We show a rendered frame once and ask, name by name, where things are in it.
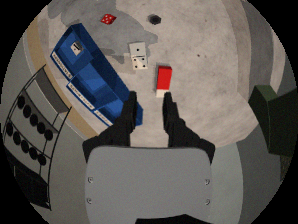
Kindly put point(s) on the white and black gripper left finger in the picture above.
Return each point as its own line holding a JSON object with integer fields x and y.
{"x": 117, "y": 133}

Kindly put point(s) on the red die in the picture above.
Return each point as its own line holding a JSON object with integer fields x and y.
{"x": 108, "y": 19}

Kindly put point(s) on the blue three-compartment bin tray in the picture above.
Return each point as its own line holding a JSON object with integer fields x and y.
{"x": 87, "y": 86}

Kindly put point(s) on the white domino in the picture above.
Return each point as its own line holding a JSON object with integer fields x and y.
{"x": 138, "y": 55}

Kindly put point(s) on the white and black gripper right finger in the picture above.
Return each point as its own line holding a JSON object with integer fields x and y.
{"x": 178, "y": 132}

